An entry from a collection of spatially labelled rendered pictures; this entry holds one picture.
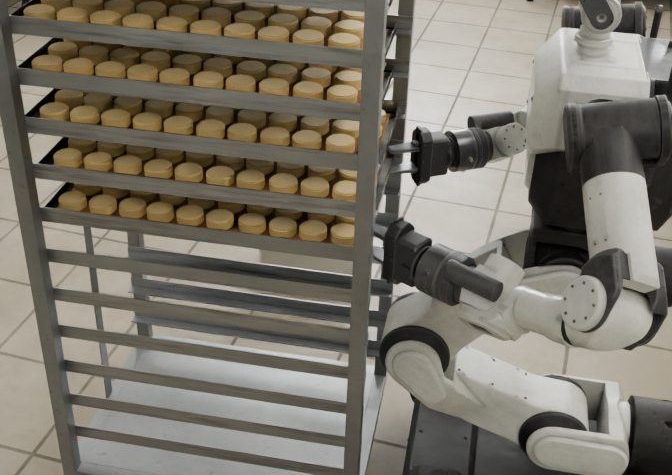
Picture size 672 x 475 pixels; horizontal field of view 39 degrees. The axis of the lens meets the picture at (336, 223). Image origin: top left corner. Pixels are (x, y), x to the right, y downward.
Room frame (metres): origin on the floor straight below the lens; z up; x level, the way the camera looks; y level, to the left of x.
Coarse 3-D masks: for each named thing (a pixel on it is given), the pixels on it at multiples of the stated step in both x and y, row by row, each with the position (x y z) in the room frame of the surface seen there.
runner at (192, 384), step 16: (80, 368) 1.45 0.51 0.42; (96, 368) 1.44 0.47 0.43; (112, 368) 1.44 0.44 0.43; (160, 384) 1.42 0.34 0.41; (176, 384) 1.41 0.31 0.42; (192, 384) 1.41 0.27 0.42; (208, 384) 1.40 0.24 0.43; (224, 384) 1.40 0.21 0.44; (256, 400) 1.39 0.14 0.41; (272, 400) 1.38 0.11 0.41; (288, 400) 1.37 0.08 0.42; (304, 400) 1.37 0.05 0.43; (320, 400) 1.36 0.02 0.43; (336, 400) 1.36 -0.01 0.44
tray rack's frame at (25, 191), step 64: (0, 0) 1.43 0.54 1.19; (0, 64) 1.42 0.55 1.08; (64, 384) 1.44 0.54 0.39; (128, 384) 1.70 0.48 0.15; (256, 384) 1.72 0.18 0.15; (320, 384) 1.73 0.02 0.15; (384, 384) 1.74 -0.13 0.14; (64, 448) 1.43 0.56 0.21; (128, 448) 1.50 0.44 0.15; (256, 448) 1.51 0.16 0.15; (320, 448) 1.51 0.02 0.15
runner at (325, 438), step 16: (80, 400) 1.45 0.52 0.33; (96, 400) 1.44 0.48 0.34; (112, 400) 1.44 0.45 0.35; (160, 416) 1.42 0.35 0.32; (176, 416) 1.41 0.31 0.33; (192, 416) 1.41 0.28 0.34; (208, 416) 1.40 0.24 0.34; (256, 432) 1.39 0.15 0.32; (272, 432) 1.38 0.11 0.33; (288, 432) 1.37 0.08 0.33; (304, 432) 1.37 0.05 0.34; (320, 432) 1.36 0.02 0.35
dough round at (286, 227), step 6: (270, 222) 1.43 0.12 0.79; (276, 222) 1.43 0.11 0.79; (282, 222) 1.43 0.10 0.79; (288, 222) 1.44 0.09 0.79; (294, 222) 1.44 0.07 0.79; (270, 228) 1.42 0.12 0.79; (276, 228) 1.41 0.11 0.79; (282, 228) 1.41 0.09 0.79; (288, 228) 1.42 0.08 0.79; (294, 228) 1.42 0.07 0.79; (270, 234) 1.42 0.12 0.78; (276, 234) 1.41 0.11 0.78; (282, 234) 1.41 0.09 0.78; (288, 234) 1.41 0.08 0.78; (294, 234) 1.42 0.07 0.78
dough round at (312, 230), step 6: (306, 222) 1.44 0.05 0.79; (312, 222) 1.44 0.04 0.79; (318, 222) 1.44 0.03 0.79; (300, 228) 1.42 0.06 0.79; (306, 228) 1.42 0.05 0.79; (312, 228) 1.42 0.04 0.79; (318, 228) 1.42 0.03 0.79; (324, 228) 1.42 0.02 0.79; (300, 234) 1.41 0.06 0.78; (306, 234) 1.40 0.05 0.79; (312, 234) 1.40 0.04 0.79; (318, 234) 1.40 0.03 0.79; (324, 234) 1.41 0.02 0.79; (312, 240) 1.40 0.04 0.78; (318, 240) 1.40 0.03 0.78
